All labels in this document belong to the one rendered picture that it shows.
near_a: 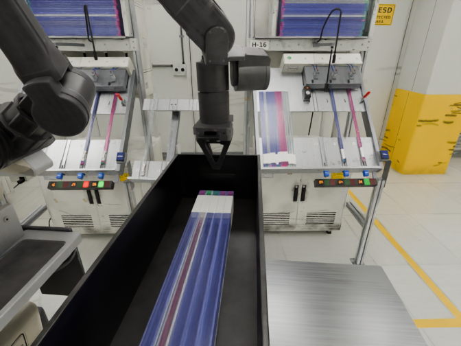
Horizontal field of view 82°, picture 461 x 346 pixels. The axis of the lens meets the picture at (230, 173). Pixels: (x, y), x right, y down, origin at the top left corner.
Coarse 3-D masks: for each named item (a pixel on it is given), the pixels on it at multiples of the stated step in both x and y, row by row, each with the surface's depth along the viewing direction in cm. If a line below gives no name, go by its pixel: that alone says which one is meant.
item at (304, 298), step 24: (288, 264) 71; (312, 264) 71; (336, 264) 71; (288, 288) 63; (312, 288) 63; (336, 288) 63; (360, 288) 63; (384, 288) 63; (288, 312) 58; (312, 312) 58; (336, 312) 58; (360, 312) 58; (384, 312) 58; (408, 312) 58; (288, 336) 53; (312, 336) 53; (336, 336) 53; (360, 336) 53; (384, 336) 53; (408, 336) 53
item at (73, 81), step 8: (72, 72) 45; (64, 80) 43; (72, 80) 44; (80, 80) 45; (72, 88) 43; (80, 88) 44; (88, 88) 46; (24, 96) 44; (88, 96) 46; (24, 104) 42; (88, 104) 45
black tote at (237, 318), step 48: (192, 192) 57; (240, 192) 57; (144, 240) 38; (240, 240) 45; (96, 288) 26; (144, 288) 36; (240, 288) 36; (48, 336) 20; (96, 336) 26; (240, 336) 30
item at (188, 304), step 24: (216, 192) 53; (192, 216) 45; (216, 216) 45; (192, 240) 40; (216, 240) 40; (192, 264) 35; (216, 264) 35; (168, 288) 32; (192, 288) 32; (216, 288) 32; (168, 312) 29; (192, 312) 29; (216, 312) 29; (144, 336) 26; (168, 336) 26; (192, 336) 26; (216, 336) 29
